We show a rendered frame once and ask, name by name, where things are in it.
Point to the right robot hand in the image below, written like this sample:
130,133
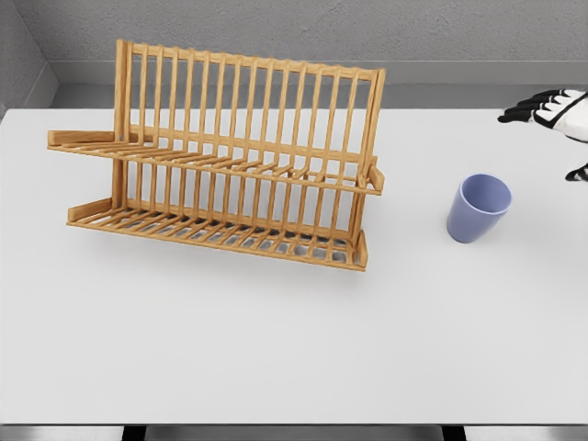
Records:
568,116

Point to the wooden two-tier dish rack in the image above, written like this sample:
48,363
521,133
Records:
239,151

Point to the lavender blue plastic cup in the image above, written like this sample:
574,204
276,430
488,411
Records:
478,211

